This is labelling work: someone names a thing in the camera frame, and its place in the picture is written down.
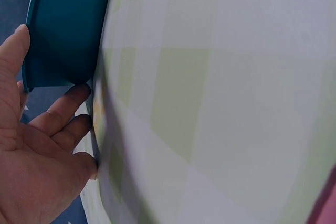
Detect person's left hand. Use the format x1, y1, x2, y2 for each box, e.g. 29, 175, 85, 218
0, 24, 99, 224

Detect teal plastic tray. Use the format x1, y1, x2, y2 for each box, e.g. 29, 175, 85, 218
22, 0, 116, 93

